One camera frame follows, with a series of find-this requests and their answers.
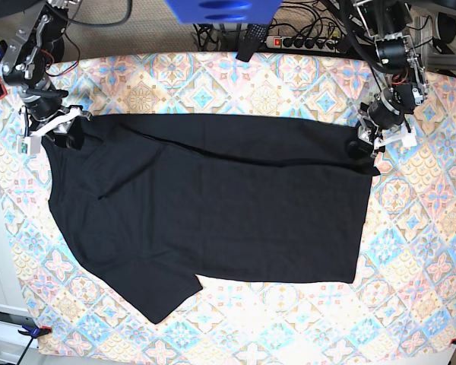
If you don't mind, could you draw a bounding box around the bottom left blue clamp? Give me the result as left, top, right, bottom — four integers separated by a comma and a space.
17, 325, 52, 365

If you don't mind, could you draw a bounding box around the black T-shirt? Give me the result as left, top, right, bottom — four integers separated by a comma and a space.
42, 114, 379, 323

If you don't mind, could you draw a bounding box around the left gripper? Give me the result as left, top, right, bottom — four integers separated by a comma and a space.
346, 93, 404, 160

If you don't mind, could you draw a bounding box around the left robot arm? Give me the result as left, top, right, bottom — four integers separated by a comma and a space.
339, 1, 428, 158

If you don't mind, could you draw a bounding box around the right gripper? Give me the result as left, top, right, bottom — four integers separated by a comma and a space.
21, 89, 91, 151

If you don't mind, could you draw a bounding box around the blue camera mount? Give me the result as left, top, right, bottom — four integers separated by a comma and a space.
166, 0, 282, 24

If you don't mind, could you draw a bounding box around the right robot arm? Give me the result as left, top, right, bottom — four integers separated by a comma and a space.
0, 1, 91, 156

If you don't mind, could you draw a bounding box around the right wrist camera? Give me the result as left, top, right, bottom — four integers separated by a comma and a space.
17, 136, 42, 157

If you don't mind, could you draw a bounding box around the black remote control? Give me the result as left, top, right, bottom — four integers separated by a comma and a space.
236, 24, 269, 62

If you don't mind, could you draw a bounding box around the white power strip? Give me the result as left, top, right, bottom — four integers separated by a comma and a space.
265, 36, 339, 52

